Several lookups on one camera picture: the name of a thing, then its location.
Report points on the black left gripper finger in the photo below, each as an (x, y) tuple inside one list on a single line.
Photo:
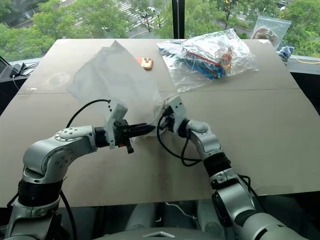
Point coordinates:
[(142, 133), (138, 125)]

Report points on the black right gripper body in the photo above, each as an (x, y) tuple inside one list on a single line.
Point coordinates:
[(169, 122)]

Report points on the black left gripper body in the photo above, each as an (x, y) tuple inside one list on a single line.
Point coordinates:
[(121, 130)]

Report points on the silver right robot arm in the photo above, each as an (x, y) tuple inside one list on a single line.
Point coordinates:
[(225, 190)]

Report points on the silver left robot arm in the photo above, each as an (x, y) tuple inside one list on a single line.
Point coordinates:
[(60, 152)]

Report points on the clear plastic bag with items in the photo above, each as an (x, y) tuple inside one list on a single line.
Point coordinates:
[(207, 60)]

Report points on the clear zip bag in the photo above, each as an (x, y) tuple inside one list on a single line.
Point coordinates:
[(272, 30)]

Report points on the orange smartphone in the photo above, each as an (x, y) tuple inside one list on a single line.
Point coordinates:
[(145, 63)]

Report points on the grey robot torso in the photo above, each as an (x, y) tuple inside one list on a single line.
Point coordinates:
[(172, 225)]

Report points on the black device with screen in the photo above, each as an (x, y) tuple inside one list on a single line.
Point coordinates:
[(10, 68)]

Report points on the blue crumpled cloth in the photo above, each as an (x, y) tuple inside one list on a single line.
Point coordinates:
[(286, 52)]

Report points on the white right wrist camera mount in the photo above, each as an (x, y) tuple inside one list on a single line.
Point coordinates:
[(178, 106)]

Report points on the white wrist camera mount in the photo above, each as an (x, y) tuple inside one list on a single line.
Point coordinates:
[(178, 106), (115, 110)]

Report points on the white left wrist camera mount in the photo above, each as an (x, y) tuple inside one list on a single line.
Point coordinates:
[(115, 110)]

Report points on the black window frame post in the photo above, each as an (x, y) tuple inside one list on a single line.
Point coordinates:
[(178, 20)]

